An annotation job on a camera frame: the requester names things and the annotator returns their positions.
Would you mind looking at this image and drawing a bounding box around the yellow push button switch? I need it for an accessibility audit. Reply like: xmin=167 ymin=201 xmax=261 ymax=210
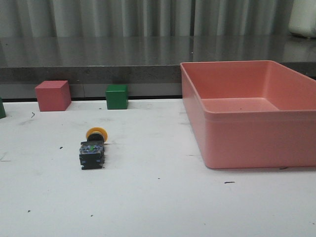
xmin=79 ymin=127 xmax=108 ymax=170

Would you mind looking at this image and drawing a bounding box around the green cube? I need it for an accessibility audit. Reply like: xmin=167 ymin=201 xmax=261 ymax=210
xmin=105 ymin=84 xmax=128 ymax=110

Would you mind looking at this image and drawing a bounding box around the grey stone counter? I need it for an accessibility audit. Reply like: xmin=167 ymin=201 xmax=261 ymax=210
xmin=0 ymin=35 xmax=316 ymax=101

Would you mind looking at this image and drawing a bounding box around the pink plastic bin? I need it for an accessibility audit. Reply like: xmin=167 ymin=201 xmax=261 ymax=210
xmin=180 ymin=60 xmax=316 ymax=169

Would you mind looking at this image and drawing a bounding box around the pink cube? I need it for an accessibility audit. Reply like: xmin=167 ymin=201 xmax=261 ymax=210
xmin=35 ymin=80 xmax=71 ymax=112

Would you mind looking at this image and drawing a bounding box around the green block at left edge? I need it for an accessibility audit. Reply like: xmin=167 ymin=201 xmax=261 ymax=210
xmin=0 ymin=97 xmax=6 ymax=119

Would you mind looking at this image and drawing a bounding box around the white container on counter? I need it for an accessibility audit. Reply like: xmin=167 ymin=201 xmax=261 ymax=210
xmin=288 ymin=0 xmax=316 ymax=38

